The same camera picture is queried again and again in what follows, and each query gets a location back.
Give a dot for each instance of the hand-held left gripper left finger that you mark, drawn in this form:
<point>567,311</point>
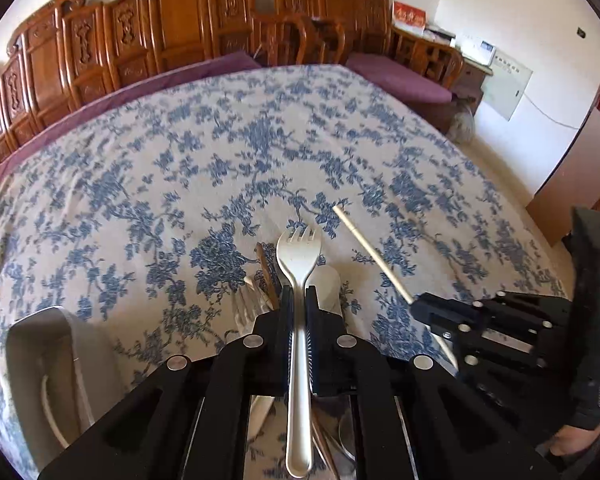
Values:
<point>288,340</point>

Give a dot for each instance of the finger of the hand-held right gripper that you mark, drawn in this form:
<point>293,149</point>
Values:
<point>490,355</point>
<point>440,312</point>

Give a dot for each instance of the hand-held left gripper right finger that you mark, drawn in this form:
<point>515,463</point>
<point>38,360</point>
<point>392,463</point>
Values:
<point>312,340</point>

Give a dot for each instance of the white plastic spoon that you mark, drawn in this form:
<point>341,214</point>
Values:
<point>327,290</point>

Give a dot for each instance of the white plastic fork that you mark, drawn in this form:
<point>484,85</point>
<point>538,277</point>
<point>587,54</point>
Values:
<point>245,310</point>
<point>297,260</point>

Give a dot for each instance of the brown wooden utensil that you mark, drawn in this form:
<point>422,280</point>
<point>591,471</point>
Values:
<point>267,275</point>

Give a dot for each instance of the white chopstick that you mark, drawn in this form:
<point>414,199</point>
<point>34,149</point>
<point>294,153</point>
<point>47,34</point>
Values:
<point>370,250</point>

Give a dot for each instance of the metal tray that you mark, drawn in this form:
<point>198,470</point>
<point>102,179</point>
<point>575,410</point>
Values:
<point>85,360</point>

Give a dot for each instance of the person's right hand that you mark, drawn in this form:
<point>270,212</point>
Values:
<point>577,437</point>

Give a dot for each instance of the brown wooden door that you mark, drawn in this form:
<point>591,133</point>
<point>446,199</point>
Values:
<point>575,195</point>

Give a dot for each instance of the round grey fan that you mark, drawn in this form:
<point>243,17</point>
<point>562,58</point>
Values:
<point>461,122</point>

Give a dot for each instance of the grey electrical panel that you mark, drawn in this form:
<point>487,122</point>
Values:
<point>507,87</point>

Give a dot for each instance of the blue floral tablecloth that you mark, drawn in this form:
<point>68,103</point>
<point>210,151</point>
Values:
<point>180,160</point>

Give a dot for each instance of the wooden side table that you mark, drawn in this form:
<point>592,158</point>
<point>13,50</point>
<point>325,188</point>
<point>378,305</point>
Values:
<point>467,82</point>

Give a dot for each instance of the short purple seat cushion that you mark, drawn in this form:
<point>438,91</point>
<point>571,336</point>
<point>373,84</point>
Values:
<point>395,75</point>

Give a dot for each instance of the white telephone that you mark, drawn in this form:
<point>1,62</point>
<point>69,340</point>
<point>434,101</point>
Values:
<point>477,50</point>

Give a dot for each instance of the carved wooden side bench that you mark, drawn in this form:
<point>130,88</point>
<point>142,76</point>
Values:
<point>430,55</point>

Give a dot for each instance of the stack of white papers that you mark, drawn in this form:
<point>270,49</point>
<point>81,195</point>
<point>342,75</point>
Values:
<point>439,34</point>

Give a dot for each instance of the long purple seat cushion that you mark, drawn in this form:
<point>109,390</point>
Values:
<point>130,97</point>

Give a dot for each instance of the red desk calendar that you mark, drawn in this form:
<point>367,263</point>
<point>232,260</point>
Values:
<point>409,16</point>

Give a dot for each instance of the wooden armchair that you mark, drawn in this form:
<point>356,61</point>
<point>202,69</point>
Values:
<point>300,40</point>

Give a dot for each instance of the carved wooden sofa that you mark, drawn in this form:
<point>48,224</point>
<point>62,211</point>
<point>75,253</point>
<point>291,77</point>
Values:
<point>170,15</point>

